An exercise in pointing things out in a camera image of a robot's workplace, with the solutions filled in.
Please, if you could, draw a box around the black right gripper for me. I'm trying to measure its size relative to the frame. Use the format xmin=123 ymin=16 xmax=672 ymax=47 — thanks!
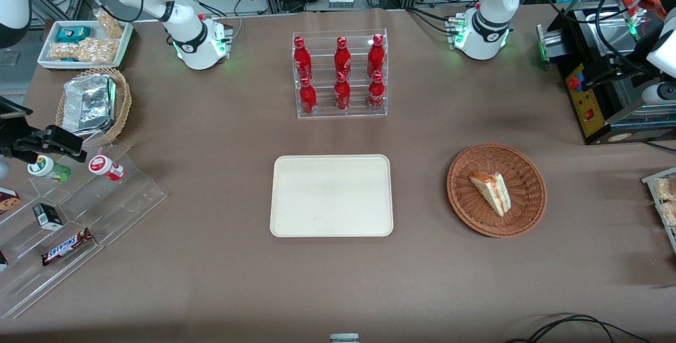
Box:
xmin=11 ymin=125 xmax=88 ymax=163

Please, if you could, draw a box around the triangular sandwich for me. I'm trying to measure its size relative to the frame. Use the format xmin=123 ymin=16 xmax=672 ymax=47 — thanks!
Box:
xmin=469 ymin=172 xmax=512 ymax=217

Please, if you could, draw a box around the light oval wicker basket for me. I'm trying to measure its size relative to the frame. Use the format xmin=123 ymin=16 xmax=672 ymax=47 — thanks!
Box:
xmin=55 ymin=67 xmax=133 ymax=145

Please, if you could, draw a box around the white rectangular snack tray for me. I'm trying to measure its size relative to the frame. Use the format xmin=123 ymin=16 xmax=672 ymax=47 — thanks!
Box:
xmin=37 ymin=20 xmax=134 ymax=70

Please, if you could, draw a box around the brown round wicker basket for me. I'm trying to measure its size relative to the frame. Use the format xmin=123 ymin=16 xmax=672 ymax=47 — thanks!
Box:
xmin=447 ymin=143 xmax=547 ymax=238

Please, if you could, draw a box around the cream rectangular plastic tray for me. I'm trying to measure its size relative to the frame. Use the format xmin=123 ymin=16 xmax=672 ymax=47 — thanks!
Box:
xmin=269 ymin=154 xmax=394 ymax=238

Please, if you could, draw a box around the green label white cup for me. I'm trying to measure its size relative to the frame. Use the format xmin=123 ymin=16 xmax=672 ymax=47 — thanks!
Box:
xmin=27 ymin=155 xmax=72 ymax=183

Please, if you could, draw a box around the black food warmer machine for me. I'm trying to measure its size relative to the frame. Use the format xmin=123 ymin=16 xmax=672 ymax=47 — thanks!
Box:
xmin=536 ymin=0 xmax=676 ymax=146

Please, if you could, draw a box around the red label white cup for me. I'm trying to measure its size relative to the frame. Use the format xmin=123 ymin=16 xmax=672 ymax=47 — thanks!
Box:
xmin=88 ymin=155 xmax=125 ymax=181

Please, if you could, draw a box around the small black carton box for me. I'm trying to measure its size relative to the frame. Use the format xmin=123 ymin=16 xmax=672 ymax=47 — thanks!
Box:
xmin=33 ymin=203 xmax=64 ymax=230

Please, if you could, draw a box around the brown cookie box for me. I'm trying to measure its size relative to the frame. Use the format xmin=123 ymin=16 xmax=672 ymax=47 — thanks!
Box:
xmin=0 ymin=187 xmax=22 ymax=215

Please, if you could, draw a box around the clear acrylic step shelf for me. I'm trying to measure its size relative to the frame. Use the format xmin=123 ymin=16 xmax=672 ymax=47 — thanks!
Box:
xmin=0 ymin=140 xmax=168 ymax=320

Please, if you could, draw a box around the large clear peanut snack bag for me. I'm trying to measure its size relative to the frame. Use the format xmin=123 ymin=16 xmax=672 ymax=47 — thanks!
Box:
xmin=49 ymin=38 xmax=118 ymax=63

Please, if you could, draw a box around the Snickers chocolate bar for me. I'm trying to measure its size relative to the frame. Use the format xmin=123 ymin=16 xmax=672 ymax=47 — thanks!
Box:
xmin=41 ymin=228 xmax=95 ymax=266

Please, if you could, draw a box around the teal snack packet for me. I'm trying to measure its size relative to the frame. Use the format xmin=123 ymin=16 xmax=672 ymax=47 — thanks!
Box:
xmin=55 ymin=26 xmax=91 ymax=43

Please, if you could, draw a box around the clear bagged rice snack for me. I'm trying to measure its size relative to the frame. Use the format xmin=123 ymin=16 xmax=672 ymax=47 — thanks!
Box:
xmin=653 ymin=177 xmax=676 ymax=201
xmin=658 ymin=201 xmax=676 ymax=227

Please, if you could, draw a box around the small clear peanut snack bag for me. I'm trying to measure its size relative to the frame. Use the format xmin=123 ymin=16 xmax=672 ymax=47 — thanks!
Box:
xmin=94 ymin=9 xmax=125 ymax=39

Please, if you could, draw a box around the red cola bottle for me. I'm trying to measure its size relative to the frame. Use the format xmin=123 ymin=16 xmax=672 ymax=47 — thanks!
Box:
xmin=334 ymin=36 xmax=352 ymax=75
xmin=299 ymin=76 xmax=317 ymax=115
xmin=368 ymin=71 xmax=385 ymax=112
xmin=294 ymin=36 xmax=312 ymax=80
xmin=334 ymin=71 xmax=351 ymax=111
xmin=368 ymin=34 xmax=385 ymax=75

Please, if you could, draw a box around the clear acrylic bottle rack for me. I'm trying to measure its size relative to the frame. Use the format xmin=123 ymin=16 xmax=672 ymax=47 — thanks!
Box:
xmin=292 ymin=29 xmax=388 ymax=119

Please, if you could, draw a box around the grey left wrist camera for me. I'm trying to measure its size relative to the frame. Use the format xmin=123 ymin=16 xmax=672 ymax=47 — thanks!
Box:
xmin=642 ymin=82 xmax=676 ymax=106

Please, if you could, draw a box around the white wire rack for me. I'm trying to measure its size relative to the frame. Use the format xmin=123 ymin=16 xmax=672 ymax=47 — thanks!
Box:
xmin=642 ymin=168 xmax=676 ymax=254

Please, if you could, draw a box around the black floor cable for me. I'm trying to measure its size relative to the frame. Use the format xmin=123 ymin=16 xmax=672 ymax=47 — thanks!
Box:
xmin=504 ymin=313 xmax=653 ymax=343

